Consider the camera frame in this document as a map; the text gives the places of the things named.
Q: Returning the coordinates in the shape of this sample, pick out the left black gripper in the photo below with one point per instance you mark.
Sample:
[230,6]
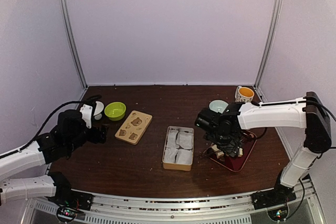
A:
[94,138]

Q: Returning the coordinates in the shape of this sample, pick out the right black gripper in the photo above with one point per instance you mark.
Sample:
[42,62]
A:
[231,149]

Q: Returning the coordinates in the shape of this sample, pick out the tan bear tin lid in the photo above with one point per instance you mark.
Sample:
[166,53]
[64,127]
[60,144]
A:
[133,127]

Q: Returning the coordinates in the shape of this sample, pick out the metal tongs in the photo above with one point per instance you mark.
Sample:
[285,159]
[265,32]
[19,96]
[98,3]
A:
[207,153]

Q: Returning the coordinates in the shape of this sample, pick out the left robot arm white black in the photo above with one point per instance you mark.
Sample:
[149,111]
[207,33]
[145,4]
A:
[71,132]

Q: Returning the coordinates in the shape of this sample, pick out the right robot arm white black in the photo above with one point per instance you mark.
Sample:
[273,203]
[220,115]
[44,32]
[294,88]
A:
[226,130]

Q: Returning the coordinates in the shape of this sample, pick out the red rectangular tray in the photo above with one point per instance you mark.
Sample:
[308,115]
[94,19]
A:
[235,164]

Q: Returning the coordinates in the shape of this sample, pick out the lime green plastic bowl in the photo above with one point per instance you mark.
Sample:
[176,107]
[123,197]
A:
[115,111]

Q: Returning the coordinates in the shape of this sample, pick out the small white bowl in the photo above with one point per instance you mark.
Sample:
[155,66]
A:
[98,110]

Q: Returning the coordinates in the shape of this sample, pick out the pale green ceramic bowl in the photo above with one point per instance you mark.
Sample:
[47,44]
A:
[218,106]

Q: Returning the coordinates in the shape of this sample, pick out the patterned mug yellow inside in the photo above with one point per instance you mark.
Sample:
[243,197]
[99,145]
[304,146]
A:
[244,94]

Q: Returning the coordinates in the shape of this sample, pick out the tan tin box with paper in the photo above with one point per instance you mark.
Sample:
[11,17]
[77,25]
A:
[178,149]

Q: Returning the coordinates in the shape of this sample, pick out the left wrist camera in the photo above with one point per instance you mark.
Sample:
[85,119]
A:
[87,112]

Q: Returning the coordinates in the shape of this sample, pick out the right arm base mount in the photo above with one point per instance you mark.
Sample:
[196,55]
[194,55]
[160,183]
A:
[271,198]

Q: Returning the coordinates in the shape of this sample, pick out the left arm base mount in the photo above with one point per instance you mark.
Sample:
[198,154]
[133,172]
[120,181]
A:
[72,199]

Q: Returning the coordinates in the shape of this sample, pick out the front aluminium rail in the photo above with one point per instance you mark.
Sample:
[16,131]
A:
[234,208]

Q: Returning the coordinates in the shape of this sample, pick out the left aluminium frame post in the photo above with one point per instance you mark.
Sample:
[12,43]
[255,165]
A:
[71,42]

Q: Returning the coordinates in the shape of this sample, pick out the aluminium frame post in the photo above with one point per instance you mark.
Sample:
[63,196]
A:
[71,42]
[269,41]

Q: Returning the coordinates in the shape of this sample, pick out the right aluminium frame post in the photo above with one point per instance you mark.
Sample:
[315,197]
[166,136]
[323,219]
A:
[269,41]

